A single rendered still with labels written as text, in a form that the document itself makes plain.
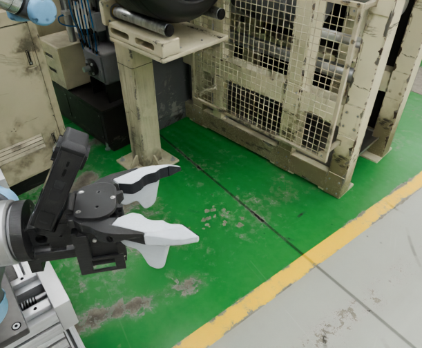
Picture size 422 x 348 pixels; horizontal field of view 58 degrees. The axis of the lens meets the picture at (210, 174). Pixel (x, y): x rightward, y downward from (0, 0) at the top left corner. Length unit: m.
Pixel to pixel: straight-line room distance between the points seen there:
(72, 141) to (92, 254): 0.14
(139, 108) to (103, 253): 1.58
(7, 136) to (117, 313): 1.00
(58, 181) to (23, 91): 1.62
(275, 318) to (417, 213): 0.99
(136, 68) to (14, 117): 0.63
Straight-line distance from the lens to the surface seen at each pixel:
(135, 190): 0.49
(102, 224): 0.42
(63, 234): 0.47
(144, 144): 2.13
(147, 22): 1.57
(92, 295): 1.71
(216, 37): 1.72
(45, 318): 0.89
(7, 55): 1.96
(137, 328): 1.59
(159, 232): 0.40
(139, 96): 1.98
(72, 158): 0.40
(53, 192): 0.43
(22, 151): 2.14
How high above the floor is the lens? 1.37
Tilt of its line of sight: 39 degrees down
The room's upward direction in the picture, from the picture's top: straight up
